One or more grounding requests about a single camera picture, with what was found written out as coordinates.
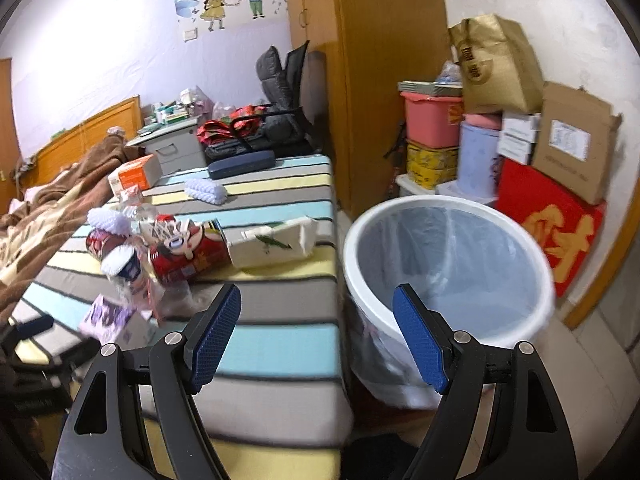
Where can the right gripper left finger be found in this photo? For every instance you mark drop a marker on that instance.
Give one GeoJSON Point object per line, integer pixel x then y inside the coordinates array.
{"type": "Point", "coordinates": [104, 436]}

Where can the clear cola plastic bottle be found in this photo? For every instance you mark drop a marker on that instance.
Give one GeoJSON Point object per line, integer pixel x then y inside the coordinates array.
{"type": "Point", "coordinates": [145, 259]}

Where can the red cartoon drink can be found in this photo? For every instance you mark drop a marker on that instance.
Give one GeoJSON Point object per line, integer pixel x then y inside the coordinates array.
{"type": "Point", "coordinates": [182, 249]}

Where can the white blue yogurt cup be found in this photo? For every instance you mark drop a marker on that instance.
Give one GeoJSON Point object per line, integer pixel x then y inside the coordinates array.
{"type": "Point", "coordinates": [123, 269]}

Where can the red milk drink can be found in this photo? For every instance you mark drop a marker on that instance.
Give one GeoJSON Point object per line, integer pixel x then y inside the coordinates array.
{"type": "Point", "coordinates": [100, 243]}

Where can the white foam net sleeve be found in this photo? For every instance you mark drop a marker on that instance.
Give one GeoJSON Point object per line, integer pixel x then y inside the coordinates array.
{"type": "Point", "coordinates": [110, 221]}

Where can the white trash bin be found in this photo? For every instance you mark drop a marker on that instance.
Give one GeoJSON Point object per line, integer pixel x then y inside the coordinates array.
{"type": "Point", "coordinates": [474, 265]}

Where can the striped bed sheet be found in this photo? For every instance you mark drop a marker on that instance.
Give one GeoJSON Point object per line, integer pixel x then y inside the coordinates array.
{"type": "Point", "coordinates": [276, 408]}

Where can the brown blanket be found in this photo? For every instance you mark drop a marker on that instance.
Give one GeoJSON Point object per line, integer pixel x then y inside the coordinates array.
{"type": "Point", "coordinates": [33, 233]}

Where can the red gift box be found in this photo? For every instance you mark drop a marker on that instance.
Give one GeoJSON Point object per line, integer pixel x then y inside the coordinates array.
{"type": "Point", "coordinates": [563, 225]}

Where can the grey storage box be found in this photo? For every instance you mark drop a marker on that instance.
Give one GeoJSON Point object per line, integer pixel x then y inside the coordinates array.
{"type": "Point", "coordinates": [407, 187]}

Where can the orange white tissue box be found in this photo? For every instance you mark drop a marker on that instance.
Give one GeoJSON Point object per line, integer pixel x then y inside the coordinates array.
{"type": "Point", "coordinates": [142, 172]}

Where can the yellow printed box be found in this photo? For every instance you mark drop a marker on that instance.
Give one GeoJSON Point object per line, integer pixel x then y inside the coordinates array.
{"type": "Point", "coordinates": [429, 167]}

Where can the dark blue glasses case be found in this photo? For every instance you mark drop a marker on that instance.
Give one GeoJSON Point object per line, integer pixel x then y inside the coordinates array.
{"type": "Point", "coordinates": [241, 164]}

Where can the grey drawer cabinet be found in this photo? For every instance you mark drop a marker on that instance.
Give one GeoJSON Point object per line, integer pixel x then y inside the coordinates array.
{"type": "Point", "coordinates": [176, 146]}

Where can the lavender cylinder container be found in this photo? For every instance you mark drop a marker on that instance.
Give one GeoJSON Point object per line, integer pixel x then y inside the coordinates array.
{"type": "Point", "coordinates": [478, 161]}

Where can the red plaid bag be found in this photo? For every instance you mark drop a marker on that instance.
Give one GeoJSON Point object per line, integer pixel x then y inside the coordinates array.
{"type": "Point", "coordinates": [244, 121]}

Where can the white small boxes stack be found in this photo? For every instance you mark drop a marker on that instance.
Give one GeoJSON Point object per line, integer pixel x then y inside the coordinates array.
{"type": "Point", "coordinates": [518, 137]}

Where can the wooden headboard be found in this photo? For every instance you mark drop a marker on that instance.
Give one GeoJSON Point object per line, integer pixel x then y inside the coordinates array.
{"type": "Point", "coordinates": [69, 146]}

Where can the pink plastic bin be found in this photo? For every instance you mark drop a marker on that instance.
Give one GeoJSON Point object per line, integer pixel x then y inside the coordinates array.
{"type": "Point", "coordinates": [433, 121]}

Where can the black office chair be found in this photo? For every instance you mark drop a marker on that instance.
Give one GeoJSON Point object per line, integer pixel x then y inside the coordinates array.
{"type": "Point", "coordinates": [284, 129]}

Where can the items on cabinet top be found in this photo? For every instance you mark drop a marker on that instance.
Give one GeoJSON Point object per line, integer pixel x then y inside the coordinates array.
{"type": "Point", "coordinates": [191, 102]}

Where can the brown cardboard box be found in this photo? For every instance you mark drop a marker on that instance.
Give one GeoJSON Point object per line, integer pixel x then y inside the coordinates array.
{"type": "Point", "coordinates": [576, 140]}

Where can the gold paper bag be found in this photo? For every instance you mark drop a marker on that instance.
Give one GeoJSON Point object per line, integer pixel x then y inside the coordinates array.
{"type": "Point", "coordinates": [499, 67]}

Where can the wooden wardrobe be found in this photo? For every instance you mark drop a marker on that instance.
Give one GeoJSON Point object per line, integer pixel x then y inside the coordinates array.
{"type": "Point", "coordinates": [358, 51]}

